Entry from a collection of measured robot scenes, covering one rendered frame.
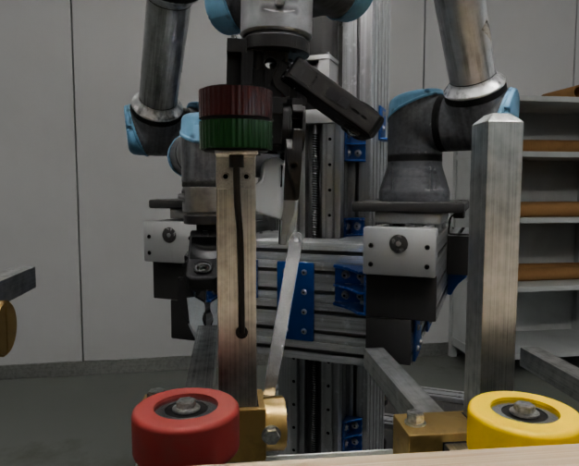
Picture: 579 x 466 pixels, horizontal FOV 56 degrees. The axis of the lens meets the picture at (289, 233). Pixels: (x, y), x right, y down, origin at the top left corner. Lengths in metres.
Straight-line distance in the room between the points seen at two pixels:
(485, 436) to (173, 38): 0.94
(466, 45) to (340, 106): 0.53
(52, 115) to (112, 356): 1.38
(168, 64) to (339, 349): 0.71
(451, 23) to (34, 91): 2.58
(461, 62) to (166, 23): 0.56
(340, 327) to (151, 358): 2.19
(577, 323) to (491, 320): 3.47
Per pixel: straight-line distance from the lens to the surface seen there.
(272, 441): 0.52
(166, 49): 1.17
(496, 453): 0.40
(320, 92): 0.57
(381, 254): 1.03
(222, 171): 0.48
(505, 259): 0.55
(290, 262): 0.58
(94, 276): 3.22
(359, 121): 0.57
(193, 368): 0.66
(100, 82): 3.22
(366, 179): 1.36
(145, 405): 0.44
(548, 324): 3.94
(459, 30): 1.06
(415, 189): 1.14
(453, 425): 0.58
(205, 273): 0.75
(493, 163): 0.54
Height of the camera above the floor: 1.07
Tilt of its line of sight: 5 degrees down
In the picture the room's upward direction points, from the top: straight up
